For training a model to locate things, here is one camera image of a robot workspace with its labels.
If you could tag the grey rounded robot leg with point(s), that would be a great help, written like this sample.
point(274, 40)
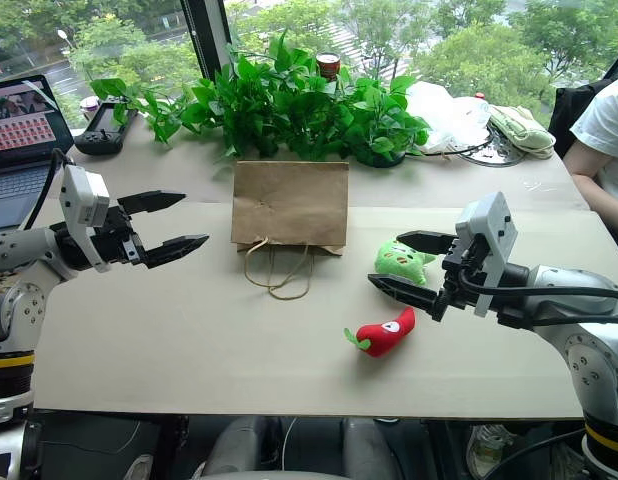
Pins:
point(236, 450)
point(366, 447)

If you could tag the white plastic bag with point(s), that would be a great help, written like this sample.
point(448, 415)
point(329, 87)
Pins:
point(446, 112)

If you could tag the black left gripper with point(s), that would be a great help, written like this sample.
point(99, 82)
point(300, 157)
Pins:
point(120, 240)

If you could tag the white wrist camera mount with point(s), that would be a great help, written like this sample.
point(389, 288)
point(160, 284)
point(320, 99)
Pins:
point(491, 225)
point(81, 205)

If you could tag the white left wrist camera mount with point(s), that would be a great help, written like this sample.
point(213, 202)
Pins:
point(81, 205)

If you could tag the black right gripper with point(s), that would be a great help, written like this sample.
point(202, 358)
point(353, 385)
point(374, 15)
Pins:
point(461, 272)

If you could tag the green plush toy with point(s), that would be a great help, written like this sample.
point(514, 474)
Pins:
point(401, 262)

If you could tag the red chili plush toy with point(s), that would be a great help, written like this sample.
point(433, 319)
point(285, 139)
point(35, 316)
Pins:
point(384, 335)

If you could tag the black chair back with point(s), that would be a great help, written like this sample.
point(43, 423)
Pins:
point(569, 110)

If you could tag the purple and white cup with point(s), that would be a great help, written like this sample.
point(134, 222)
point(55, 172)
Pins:
point(89, 106)

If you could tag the green leafy plant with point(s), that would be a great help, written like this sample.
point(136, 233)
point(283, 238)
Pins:
point(289, 110)

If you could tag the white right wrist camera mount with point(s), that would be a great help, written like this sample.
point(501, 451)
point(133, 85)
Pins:
point(491, 225)

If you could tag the grey laptop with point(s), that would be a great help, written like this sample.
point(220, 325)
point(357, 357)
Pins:
point(19, 150)

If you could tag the black window post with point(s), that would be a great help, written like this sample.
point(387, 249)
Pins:
point(204, 40)

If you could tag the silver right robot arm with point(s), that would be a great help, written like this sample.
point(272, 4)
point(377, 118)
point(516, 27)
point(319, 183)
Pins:
point(584, 320)

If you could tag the person in white shirt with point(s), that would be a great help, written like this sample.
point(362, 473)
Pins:
point(601, 135)

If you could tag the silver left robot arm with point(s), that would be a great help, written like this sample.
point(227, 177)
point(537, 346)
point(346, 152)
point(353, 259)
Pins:
point(19, 280)

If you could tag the green cloth glove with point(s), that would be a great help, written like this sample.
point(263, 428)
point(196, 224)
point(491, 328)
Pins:
point(521, 131)

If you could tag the black handheld controller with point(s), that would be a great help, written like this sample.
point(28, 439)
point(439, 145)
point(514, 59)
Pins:
point(103, 131)

